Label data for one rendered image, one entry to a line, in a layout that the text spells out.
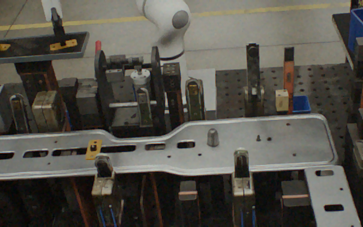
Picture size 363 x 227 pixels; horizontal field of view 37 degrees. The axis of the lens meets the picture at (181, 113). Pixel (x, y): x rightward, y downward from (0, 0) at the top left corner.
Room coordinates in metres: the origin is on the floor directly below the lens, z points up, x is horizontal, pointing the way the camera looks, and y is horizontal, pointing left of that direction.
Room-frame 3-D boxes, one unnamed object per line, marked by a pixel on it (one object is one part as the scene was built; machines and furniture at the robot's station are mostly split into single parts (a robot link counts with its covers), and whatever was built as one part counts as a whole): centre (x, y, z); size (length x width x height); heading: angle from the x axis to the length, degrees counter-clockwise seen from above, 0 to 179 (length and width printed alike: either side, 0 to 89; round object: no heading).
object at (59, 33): (1.48, 0.33, 1.24); 0.03 x 0.03 x 0.07; 12
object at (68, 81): (1.42, 0.33, 0.90); 0.05 x 0.05 x 0.40; 84
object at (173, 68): (1.39, 0.02, 0.91); 0.07 x 0.05 x 0.42; 174
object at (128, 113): (1.39, 0.14, 0.94); 0.18 x 0.13 x 0.49; 84
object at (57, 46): (1.54, 0.35, 1.17); 0.08 x 0.04 x 0.01; 102
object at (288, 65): (1.30, -0.32, 0.95); 0.03 x 0.01 x 0.50; 84
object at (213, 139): (1.17, -0.08, 1.02); 0.03 x 0.03 x 0.07
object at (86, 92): (1.40, 0.27, 0.89); 0.13 x 0.11 x 0.38; 174
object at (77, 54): (1.56, 0.46, 1.16); 0.37 x 0.14 x 0.02; 84
